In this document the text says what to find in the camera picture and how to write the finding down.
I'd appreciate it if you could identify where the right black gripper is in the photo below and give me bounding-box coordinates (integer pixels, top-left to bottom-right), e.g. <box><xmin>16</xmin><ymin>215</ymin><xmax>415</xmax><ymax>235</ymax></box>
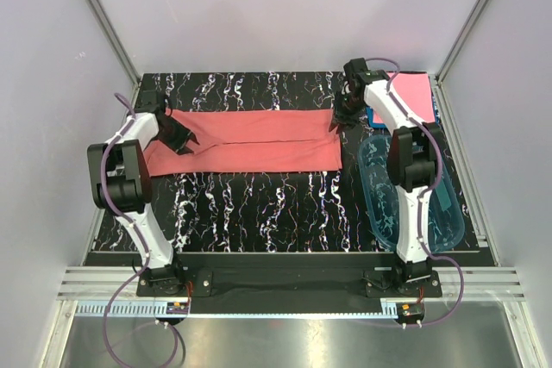
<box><xmin>328</xmin><ymin>91</ymin><xmax>364</xmax><ymax>134</ymax></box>

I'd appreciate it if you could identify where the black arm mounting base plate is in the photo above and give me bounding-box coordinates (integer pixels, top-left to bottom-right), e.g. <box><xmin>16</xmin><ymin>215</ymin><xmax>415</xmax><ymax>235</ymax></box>
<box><xmin>137</xmin><ymin>253</ymin><xmax>442</xmax><ymax>315</ymax></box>

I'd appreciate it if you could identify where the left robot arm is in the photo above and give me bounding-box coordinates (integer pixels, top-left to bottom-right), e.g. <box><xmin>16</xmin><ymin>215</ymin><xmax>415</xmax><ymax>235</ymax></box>
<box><xmin>87</xmin><ymin>90</ymin><xmax>198</xmax><ymax>296</ymax></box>

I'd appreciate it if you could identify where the left aluminium frame post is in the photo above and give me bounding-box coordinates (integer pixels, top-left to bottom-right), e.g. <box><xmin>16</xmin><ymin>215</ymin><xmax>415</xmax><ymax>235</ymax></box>
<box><xmin>85</xmin><ymin>0</ymin><xmax>141</xmax><ymax>86</ymax></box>

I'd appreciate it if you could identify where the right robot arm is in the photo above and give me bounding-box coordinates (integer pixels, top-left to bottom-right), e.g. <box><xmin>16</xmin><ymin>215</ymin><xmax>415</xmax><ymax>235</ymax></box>
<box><xmin>329</xmin><ymin>58</ymin><xmax>442</xmax><ymax>296</ymax></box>

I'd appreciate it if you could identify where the slotted cable duct rail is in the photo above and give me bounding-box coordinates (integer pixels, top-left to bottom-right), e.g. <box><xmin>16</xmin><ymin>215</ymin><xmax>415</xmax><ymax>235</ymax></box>
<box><xmin>75</xmin><ymin>297</ymin><xmax>426</xmax><ymax>321</ymax></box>

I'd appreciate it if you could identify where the right aluminium frame post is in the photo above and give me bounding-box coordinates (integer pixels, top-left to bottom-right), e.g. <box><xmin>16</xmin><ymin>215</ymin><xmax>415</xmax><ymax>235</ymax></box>
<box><xmin>435</xmin><ymin>0</ymin><xmax>518</xmax><ymax>84</ymax></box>

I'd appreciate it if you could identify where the coral red t shirt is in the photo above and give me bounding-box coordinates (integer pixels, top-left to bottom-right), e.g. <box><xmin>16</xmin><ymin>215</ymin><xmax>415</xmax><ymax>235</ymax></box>
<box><xmin>144</xmin><ymin>109</ymin><xmax>342</xmax><ymax>177</ymax></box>

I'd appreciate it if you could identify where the folded blue t shirt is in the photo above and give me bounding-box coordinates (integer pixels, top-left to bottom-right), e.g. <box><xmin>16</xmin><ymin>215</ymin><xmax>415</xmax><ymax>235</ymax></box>
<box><xmin>367</xmin><ymin>97</ymin><xmax>439</xmax><ymax>128</ymax></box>

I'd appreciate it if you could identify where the aluminium frame post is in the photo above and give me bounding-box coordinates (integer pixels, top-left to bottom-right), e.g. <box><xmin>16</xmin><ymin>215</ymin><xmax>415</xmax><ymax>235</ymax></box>
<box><xmin>435</xmin><ymin>0</ymin><xmax>518</xmax><ymax>84</ymax></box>
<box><xmin>85</xmin><ymin>0</ymin><xmax>141</xmax><ymax>86</ymax></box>

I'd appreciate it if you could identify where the folded pink t shirt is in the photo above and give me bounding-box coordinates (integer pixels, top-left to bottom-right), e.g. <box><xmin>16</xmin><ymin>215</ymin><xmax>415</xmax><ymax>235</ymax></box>
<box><xmin>364</xmin><ymin>72</ymin><xmax>432</xmax><ymax>132</ymax></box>

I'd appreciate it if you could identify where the teal transparent plastic basket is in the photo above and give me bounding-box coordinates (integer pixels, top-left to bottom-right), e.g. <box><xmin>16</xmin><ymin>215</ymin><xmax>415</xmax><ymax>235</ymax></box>
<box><xmin>357</xmin><ymin>135</ymin><xmax>465</xmax><ymax>253</ymax></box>

